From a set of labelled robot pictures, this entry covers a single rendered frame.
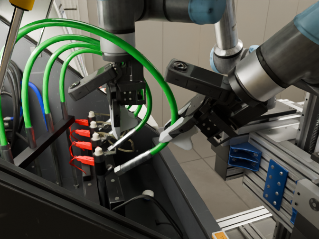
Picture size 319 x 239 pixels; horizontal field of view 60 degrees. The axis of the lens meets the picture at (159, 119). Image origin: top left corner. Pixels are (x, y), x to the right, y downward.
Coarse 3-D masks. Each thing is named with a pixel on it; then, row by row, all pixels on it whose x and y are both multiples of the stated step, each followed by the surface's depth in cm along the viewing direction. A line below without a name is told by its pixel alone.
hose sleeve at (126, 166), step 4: (144, 152) 58; (148, 152) 58; (136, 156) 59; (140, 156) 58; (144, 156) 58; (148, 156) 58; (152, 156) 58; (132, 160) 59; (136, 160) 59; (140, 160) 58; (144, 160) 58; (124, 164) 60; (128, 164) 59; (132, 164) 59; (136, 164) 59; (124, 168) 60; (128, 168) 60; (124, 172) 60
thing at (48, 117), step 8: (64, 48) 71; (96, 48) 73; (56, 56) 71; (48, 64) 72; (48, 72) 72; (48, 80) 74; (48, 104) 76; (48, 112) 77; (136, 112) 84; (48, 120) 77; (48, 128) 78; (104, 136) 85; (112, 136) 85
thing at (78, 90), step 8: (96, 72) 61; (104, 72) 59; (112, 72) 60; (80, 80) 62; (88, 80) 59; (96, 80) 59; (104, 80) 60; (72, 88) 60; (80, 88) 59; (88, 88) 60; (96, 88) 60; (72, 96) 60; (80, 96) 60
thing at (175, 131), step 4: (196, 112) 47; (200, 112) 48; (192, 116) 47; (196, 116) 47; (184, 120) 49; (188, 120) 47; (192, 120) 47; (196, 120) 47; (180, 124) 49; (184, 124) 48; (188, 124) 47; (192, 124) 48; (176, 128) 49; (180, 128) 48; (184, 128) 48; (188, 128) 48; (172, 132) 50; (176, 132) 50; (180, 132) 49; (172, 136) 51; (176, 136) 51
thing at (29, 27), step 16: (96, 32) 48; (128, 48) 49; (144, 64) 50; (160, 80) 51; (0, 96) 56; (0, 112) 58; (176, 112) 53; (0, 128) 59; (0, 144) 61; (160, 144) 57
